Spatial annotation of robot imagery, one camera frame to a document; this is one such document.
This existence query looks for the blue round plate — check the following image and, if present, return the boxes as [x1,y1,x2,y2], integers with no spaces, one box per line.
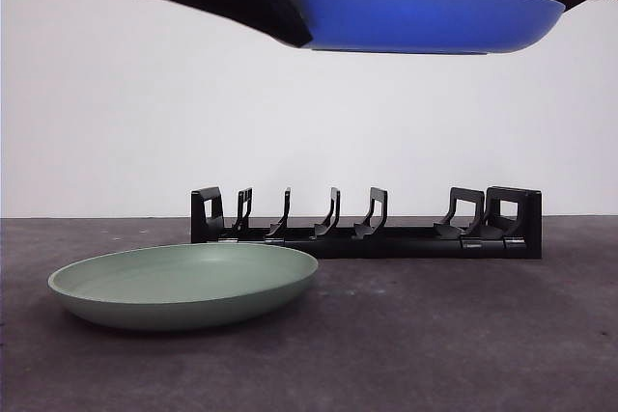
[284,0,567,56]

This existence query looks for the green round plate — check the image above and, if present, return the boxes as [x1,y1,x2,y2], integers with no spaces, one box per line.
[46,243,320,333]

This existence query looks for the black plate rack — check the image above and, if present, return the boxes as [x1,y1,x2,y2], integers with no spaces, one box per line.
[189,185,544,261]

